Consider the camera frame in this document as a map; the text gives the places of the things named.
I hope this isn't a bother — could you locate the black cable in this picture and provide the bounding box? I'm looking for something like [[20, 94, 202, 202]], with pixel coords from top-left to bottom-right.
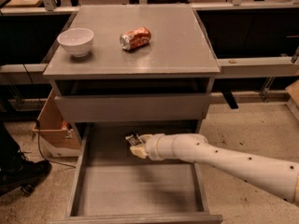
[[22, 63, 78, 169]]

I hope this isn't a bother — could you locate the brown cardboard box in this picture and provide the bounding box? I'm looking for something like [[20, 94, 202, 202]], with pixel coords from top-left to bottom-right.
[[33, 91, 80, 157]]

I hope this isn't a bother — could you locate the white ceramic bowl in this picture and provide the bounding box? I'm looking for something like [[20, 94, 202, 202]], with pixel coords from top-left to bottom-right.
[[57, 28, 94, 57]]

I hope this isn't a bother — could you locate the black shoe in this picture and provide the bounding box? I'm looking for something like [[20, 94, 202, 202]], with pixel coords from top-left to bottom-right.
[[0, 154, 52, 198]]

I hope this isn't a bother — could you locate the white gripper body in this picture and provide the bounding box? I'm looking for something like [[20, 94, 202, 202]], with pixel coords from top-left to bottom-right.
[[145, 133, 163, 161]]

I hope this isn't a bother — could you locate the crushed orange soda can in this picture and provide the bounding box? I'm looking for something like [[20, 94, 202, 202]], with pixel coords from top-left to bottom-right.
[[120, 27, 151, 51]]

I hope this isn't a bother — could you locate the dark chocolate rxbar wrapper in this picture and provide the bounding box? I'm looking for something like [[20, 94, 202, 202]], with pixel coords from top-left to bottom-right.
[[125, 132, 143, 146]]

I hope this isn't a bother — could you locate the closed grey top drawer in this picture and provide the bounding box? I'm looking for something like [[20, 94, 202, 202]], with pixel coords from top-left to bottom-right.
[[55, 93, 210, 122]]

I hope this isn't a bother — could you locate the grey metal rail frame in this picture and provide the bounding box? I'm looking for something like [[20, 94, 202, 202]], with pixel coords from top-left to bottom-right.
[[0, 1, 299, 86]]

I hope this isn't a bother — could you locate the open grey middle drawer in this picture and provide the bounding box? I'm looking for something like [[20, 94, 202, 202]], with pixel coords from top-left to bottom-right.
[[51, 123, 222, 224]]

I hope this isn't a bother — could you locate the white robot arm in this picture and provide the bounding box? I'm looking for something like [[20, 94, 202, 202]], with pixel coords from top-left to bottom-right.
[[125, 133, 299, 205]]

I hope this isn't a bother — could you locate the grey drawer cabinet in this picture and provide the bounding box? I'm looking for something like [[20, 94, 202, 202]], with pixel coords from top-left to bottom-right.
[[45, 5, 222, 224]]

